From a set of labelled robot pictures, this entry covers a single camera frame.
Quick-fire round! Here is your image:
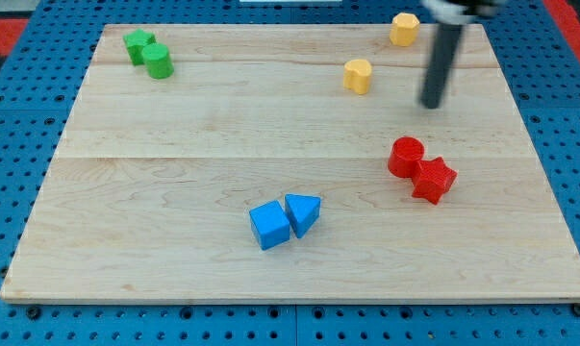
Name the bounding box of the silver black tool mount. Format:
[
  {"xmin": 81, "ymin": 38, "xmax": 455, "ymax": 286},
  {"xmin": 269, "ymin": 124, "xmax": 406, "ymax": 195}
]
[{"xmin": 421, "ymin": 0, "xmax": 506, "ymax": 24}]

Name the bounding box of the blue triangle block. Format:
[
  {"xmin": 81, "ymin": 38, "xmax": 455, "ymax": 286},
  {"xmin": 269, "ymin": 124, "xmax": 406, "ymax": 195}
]
[{"xmin": 285, "ymin": 194, "xmax": 321, "ymax": 238}]

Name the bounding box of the yellow hexagon block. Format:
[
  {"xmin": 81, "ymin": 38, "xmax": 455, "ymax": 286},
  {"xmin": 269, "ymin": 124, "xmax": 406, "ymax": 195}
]
[{"xmin": 389, "ymin": 12, "xmax": 420, "ymax": 47}]

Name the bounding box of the red star block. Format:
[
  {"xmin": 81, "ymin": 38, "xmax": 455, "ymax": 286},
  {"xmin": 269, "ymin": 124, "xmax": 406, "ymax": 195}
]
[{"xmin": 412, "ymin": 157, "xmax": 458, "ymax": 205}]

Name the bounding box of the wooden board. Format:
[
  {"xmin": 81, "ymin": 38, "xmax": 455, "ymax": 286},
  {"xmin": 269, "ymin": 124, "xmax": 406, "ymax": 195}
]
[{"xmin": 0, "ymin": 24, "xmax": 580, "ymax": 305}]

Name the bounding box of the blue cube block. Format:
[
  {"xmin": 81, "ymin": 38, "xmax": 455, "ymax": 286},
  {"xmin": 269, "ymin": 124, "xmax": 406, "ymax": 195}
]
[{"xmin": 249, "ymin": 201, "xmax": 290, "ymax": 250}]

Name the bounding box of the green star block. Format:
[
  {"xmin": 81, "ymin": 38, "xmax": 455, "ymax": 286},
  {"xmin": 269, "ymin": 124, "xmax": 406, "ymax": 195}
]
[{"xmin": 122, "ymin": 29, "xmax": 156, "ymax": 65}]

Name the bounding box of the yellow heart block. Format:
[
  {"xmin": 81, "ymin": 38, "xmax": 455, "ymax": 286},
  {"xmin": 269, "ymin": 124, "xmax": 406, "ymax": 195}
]
[{"xmin": 342, "ymin": 59, "xmax": 372, "ymax": 95}]

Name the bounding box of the green cylinder block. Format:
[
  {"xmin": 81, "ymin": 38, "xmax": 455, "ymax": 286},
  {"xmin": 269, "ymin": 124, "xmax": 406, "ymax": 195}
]
[{"xmin": 141, "ymin": 43, "xmax": 174, "ymax": 79}]

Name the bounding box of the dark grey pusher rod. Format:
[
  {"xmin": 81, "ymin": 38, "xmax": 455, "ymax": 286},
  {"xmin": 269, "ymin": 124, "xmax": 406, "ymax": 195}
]
[{"xmin": 419, "ymin": 23, "xmax": 464, "ymax": 109}]

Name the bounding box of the red cylinder block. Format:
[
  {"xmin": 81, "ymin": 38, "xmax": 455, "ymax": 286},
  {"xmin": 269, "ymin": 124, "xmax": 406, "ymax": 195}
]
[{"xmin": 388, "ymin": 136, "xmax": 425, "ymax": 178}]

